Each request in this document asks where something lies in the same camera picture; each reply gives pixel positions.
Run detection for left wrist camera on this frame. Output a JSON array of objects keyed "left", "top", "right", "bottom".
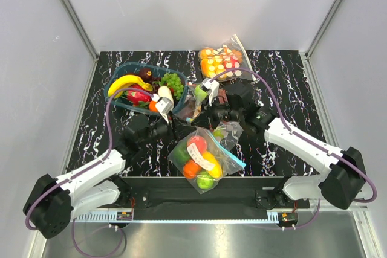
[{"left": 152, "top": 94, "right": 174, "bottom": 117}]

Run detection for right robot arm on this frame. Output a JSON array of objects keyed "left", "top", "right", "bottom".
[{"left": 192, "top": 83, "right": 366, "bottom": 210}]

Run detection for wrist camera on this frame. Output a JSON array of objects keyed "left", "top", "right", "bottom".
[
  {"left": 201, "top": 78, "right": 220, "bottom": 106},
  {"left": 152, "top": 94, "right": 174, "bottom": 117}
]

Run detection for teal plastic basket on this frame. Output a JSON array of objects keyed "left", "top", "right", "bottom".
[{"left": 103, "top": 62, "right": 188, "bottom": 115}]

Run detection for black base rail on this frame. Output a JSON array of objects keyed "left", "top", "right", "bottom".
[{"left": 112, "top": 177, "right": 310, "bottom": 222}]

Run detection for white eggplant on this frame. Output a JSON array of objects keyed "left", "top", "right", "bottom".
[{"left": 157, "top": 86, "right": 174, "bottom": 103}]

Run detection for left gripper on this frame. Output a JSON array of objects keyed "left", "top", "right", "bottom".
[{"left": 138, "top": 111, "right": 196, "bottom": 147}]

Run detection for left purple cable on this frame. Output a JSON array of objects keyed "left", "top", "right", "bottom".
[{"left": 24, "top": 88, "right": 160, "bottom": 231}]

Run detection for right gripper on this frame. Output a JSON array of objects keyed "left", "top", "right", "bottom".
[{"left": 192, "top": 95, "right": 243, "bottom": 131}]

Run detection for black marble mat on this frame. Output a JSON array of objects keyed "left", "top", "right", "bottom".
[{"left": 66, "top": 50, "right": 325, "bottom": 178}]

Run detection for purple cable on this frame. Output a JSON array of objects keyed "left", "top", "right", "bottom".
[
  {"left": 210, "top": 68, "right": 378, "bottom": 204},
  {"left": 24, "top": 88, "right": 160, "bottom": 231}
]

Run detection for vegetable zip bag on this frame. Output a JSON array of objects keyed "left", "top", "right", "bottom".
[{"left": 175, "top": 82, "right": 242, "bottom": 150}]

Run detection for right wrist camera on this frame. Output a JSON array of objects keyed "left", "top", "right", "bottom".
[{"left": 201, "top": 78, "right": 220, "bottom": 106}]

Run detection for yellow banana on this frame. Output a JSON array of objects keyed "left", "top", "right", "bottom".
[{"left": 107, "top": 74, "right": 153, "bottom": 97}]

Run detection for green grapes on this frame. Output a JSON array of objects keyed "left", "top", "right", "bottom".
[{"left": 160, "top": 73, "right": 184, "bottom": 100}]

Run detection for sliced fruit zip bag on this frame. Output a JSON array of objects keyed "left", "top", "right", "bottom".
[{"left": 199, "top": 34, "right": 256, "bottom": 82}]

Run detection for green apple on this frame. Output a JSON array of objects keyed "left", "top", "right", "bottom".
[{"left": 193, "top": 85, "right": 208, "bottom": 102}]

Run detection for dark mangosteen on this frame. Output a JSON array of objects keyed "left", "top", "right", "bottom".
[{"left": 138, "top": 68, "right": 153, "bottom": 83}]

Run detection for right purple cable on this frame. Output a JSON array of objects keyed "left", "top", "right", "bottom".
[{"left": 210, "top": 68, "right": 378, "bottom": 204}]

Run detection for red dragon fruit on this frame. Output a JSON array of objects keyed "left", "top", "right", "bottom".
[{"left": 126, "top": 86, "right": 151, "bottom": 106}]

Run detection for orange in basket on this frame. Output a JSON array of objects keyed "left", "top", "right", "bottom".
[{"left": 148, "top": 100, "right": 158, "bottom": 112}]

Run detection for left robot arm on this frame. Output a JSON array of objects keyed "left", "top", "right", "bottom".
[{"left": 22, "top": 115, "right": 195, "bottom": 239}]

